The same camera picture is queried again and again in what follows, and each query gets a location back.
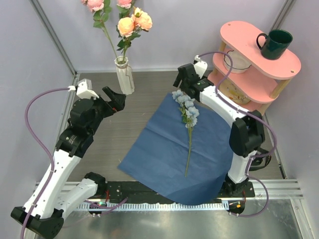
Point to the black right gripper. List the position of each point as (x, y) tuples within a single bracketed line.
[(177, 81)]

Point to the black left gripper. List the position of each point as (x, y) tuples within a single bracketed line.
[(117, 101)]

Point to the pale blue hydrangea flowers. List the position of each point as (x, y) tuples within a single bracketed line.
[(189, 114)]

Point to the peach rose stem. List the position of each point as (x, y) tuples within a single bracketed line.
[(131, 27)]

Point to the blue wrapping paper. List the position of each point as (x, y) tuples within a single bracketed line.
[(158, 157)]

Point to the single pink rose stem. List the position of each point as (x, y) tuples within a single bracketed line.
[(125, 8)]

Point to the two-bloom pink rose stem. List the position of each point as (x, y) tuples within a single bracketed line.
[(101, 10)]

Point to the black gold-lettered ribbon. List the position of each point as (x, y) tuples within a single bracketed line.
[(261, 162)]

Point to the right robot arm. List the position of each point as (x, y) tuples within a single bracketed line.
[(247, 132)]

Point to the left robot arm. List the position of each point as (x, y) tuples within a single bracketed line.
[(44, 214)]

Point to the white ribbed ceramic vase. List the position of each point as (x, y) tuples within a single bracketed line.
[(124, 74)]

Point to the floral yellow plate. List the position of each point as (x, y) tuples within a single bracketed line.
[(233, 93)]

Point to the white scalloped bowl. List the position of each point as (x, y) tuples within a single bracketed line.
[(240, 65)]

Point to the pink three-tier shelf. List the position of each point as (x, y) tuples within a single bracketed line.
[(264, 79)]

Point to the dark green mug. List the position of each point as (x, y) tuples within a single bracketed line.
[(276, 42)]

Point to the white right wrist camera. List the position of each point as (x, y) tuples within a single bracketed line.
[(200, 66)]

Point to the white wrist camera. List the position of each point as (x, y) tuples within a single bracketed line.
[(84, 90), (200, 66)]

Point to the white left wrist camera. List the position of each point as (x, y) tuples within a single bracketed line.
[(84, 90)]

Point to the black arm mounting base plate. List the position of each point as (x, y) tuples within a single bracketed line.
[(137, 193)]

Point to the slotted grey cable duct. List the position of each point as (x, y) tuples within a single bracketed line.
[(170, 207)]

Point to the aluminium frame rail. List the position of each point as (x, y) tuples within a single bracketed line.
[(277, 189)]

